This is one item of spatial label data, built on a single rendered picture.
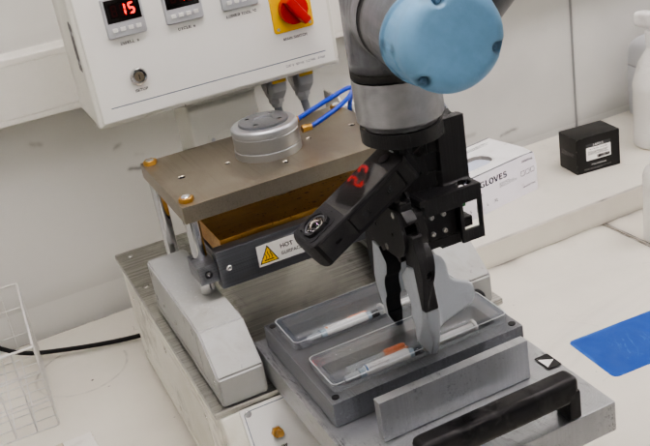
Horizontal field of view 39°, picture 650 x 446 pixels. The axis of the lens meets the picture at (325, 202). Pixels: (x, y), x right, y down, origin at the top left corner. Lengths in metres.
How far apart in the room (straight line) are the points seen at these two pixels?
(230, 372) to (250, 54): 0.43
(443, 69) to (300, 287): 0.57
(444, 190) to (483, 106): 1.01
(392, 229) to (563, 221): 0.79
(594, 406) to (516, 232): 0.71
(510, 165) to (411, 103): 0.86
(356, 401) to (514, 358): 0.14
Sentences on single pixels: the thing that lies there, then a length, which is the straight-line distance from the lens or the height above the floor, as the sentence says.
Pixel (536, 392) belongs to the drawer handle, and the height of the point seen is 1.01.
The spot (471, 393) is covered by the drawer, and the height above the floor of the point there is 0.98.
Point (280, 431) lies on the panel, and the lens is 0.94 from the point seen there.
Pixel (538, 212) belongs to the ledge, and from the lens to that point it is 1.56.
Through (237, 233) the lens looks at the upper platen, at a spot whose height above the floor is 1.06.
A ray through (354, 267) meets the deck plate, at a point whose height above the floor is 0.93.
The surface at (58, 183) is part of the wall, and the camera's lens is 1.50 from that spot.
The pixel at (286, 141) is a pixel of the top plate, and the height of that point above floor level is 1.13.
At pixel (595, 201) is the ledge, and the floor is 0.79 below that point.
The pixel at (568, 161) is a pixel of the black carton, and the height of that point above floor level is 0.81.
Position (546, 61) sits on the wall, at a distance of 1.86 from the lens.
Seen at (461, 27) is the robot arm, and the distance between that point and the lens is 0.61.
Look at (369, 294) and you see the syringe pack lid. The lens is 0.93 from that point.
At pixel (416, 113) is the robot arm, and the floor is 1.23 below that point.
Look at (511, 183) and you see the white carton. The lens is 1.59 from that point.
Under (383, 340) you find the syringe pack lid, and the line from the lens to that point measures 0.86.
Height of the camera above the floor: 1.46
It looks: 23 degrees down
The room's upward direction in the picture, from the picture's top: 10 degrees counter-clockwise
